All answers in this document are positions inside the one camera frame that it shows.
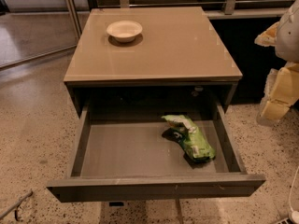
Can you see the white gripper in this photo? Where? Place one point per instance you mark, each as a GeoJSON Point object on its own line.
{"type": "Point", "coordinates": [288, 39]}

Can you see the green rice chip bag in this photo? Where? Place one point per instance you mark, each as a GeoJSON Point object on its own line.
{"type": "Point", "coordinates": [190, 138]}

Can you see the grey cabinet with glass top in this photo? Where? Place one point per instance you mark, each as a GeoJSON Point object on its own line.
{"type": "Point", "coordinates": [178, 45]}

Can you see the open grey top drawer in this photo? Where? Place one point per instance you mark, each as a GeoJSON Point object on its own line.
{"type": "Point", "coordinates": [116, 159]}

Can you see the white bowl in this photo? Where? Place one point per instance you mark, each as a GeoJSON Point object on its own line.
{"type": "Point", "coordinates": [124, 31]}

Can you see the metal rod on floor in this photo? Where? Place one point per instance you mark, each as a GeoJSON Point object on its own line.
{"type": "Point", "coordinates": [15, 205]}

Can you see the metal door frame post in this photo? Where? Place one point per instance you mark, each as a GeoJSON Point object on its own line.
{"type": "Point", "coordinates": [74, 17]}

